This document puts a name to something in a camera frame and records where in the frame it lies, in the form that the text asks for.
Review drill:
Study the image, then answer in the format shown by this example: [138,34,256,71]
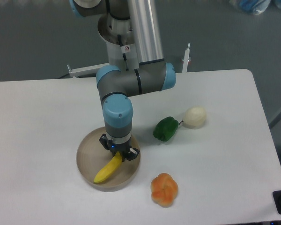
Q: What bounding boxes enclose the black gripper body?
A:
[99,134,140,161]

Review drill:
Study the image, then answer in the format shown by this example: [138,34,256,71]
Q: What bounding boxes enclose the yellow banana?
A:
[93,152,122,183]

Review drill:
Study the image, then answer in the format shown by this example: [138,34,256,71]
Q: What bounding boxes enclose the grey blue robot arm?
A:
[70,0,176,161]

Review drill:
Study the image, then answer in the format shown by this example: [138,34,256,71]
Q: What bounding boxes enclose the beige round plate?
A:
[76,127,141,192]

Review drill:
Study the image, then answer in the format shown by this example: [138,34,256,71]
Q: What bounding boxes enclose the green bell pepper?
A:
[153,116,179,142]

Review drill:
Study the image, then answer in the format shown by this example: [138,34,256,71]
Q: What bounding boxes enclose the orange knotted bread roll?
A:
[150,173,178,208]

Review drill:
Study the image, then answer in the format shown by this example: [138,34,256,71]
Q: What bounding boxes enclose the blue plastic bag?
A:
[230,0,271,15]

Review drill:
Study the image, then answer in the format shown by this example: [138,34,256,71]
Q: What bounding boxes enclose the white metal bracket left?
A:
[67,63,109,78]

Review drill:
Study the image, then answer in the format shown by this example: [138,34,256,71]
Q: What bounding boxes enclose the white metal post right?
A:
[182,43,191,73]

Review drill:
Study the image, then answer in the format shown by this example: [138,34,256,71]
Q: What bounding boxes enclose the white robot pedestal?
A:
[98,14,139,71]

